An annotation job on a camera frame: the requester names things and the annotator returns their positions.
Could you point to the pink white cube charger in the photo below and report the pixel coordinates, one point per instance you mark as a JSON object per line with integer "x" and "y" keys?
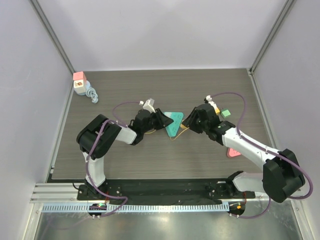
{"x": 79, "y": 83}

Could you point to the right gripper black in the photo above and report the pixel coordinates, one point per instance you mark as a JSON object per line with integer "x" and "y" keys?
{"x": 195, "y": 120}

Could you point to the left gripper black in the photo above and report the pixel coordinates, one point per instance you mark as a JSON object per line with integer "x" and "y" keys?
{"x": 162, "y": 120}

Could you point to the right aluminium frame post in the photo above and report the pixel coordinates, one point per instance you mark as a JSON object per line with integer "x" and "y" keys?
{"x": 283, "y": 14}

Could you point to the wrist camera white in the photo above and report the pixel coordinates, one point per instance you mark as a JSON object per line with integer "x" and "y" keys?
{"x": 147, "y": 105}
{"x": 209, "y": 100}

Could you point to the green usb charger plug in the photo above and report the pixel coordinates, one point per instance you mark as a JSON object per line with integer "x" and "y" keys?
{"x": 225, "y": 113}

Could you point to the orange charger plug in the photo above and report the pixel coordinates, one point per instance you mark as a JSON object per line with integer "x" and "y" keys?
{"x": 183, "y": 126}

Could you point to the teal triangular power socket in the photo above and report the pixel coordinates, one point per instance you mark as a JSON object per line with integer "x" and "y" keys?
{"x": 173, "y": 128}

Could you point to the aluminium frame post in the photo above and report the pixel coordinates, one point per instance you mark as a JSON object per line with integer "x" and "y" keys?
{"x": 283, "y": 14}
{"x": 51, "y": 33}

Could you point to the aluminium front rail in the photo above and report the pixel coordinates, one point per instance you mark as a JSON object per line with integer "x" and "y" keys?
{"x": 63, "y": 192}

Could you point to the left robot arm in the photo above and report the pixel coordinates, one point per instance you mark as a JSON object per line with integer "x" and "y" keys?
{"x": 98, "y": 136}

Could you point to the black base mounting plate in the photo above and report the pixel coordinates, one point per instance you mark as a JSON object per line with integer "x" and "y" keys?
{"x": 173, "y": 191}

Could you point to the slotted cable duct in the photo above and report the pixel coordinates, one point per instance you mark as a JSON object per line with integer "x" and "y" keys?
{"x": 82, "y": 207}

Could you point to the left aluminium frame post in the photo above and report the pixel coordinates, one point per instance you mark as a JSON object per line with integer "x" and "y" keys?
{"x": 51, "y": 33}

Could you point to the pink triangular power socket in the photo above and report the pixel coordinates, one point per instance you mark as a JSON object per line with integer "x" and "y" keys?
{"x": 232, "y": 153}

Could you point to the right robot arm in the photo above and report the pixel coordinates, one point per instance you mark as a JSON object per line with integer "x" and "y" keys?
{"x": 280, "y": 178}

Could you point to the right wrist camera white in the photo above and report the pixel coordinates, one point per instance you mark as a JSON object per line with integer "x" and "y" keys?
{"x": 209, "y": 100}

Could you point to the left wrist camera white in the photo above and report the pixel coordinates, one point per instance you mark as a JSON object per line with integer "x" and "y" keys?
{"x": 147, "y": 105}

